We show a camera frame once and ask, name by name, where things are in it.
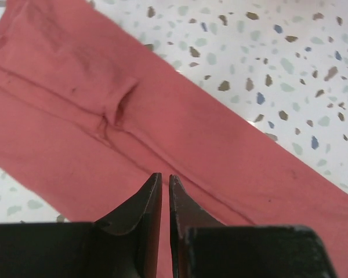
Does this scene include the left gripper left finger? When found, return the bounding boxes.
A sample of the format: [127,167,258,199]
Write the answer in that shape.
[0,173,162,277]

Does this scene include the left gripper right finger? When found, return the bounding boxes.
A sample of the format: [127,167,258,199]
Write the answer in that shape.
[169,175,337,278]

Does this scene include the pink t shirt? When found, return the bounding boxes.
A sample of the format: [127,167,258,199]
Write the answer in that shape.
[0,1,348,277]

